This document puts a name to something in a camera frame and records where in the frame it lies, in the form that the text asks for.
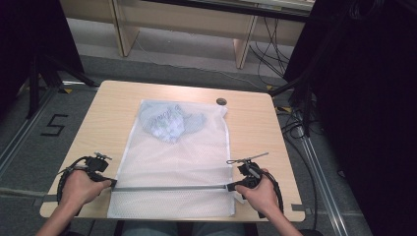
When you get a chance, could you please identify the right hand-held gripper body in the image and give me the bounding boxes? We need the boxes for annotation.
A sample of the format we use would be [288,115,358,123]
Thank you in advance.
[225,151,270,191]

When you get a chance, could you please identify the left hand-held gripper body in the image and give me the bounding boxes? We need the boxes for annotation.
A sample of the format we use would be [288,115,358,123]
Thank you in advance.
[84,150,113,182]

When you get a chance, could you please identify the white mesh laundry bag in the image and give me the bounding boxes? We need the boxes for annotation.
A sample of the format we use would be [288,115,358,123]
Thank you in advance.
[106,98,237,220]

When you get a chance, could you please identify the person's right hand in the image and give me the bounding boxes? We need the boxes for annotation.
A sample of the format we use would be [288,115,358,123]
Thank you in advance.
[234,168,280,218]

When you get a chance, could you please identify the person's left hand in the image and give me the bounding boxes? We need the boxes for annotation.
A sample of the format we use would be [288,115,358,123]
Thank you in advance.
[59,169,113,211]

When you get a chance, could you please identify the light blue printed garment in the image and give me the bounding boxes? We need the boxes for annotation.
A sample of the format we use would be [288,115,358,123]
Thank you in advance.
[140,101,209,144]

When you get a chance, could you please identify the black metal stand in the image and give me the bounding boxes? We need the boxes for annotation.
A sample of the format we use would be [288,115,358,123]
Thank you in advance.
[268,70,318,138]
[27,52,99,120]

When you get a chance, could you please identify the black curtain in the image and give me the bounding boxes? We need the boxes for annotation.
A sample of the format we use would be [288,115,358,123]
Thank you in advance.
[282,0,417,236]
[0,0,86,111]

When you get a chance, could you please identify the light wooden shelf unit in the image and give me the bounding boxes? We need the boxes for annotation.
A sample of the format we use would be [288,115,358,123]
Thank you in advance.
[59,0,314,71]

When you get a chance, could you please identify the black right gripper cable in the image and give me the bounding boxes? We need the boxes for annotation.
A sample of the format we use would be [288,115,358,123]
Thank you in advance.
[257,169,285,220]

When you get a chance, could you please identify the black cables beside table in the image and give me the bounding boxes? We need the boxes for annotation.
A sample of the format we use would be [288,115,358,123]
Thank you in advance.
[275,107,320,231]

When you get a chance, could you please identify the metal floor rail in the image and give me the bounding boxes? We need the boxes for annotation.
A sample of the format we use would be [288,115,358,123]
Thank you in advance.
[296,126,349,236]
[0,86,57,176]

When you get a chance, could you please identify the black floor cables bundle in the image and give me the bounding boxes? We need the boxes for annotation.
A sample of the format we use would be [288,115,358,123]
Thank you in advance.
[248,16,291,79]

